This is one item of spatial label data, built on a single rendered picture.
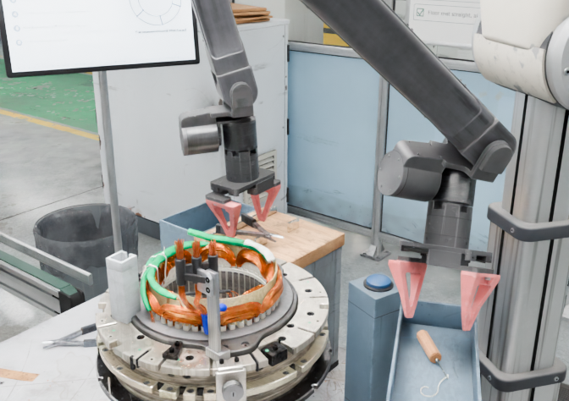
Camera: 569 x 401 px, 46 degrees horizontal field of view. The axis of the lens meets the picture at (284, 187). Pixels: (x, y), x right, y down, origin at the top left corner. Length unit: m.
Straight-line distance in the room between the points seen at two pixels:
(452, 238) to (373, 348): 0.33
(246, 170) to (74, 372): 0.55
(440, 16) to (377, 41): 2.40
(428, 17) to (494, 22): 2.12
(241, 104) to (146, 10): 0.89
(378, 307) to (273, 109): 2.42
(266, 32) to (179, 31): 1.41
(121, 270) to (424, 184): 0.39
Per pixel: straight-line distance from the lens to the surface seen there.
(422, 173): 0.82
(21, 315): 3.24
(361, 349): 1.16
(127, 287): 0.89
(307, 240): 1.19
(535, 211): 1.04
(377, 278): 1.12
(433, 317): 1.04
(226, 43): 1.07
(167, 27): 1.93
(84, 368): 1.41
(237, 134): 1.10
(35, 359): 1.46
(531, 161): 1.02
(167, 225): 1.28
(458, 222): 0.86
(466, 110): 0.79
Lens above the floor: 1.57
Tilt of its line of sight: 20 degrees down
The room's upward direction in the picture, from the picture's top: straight up
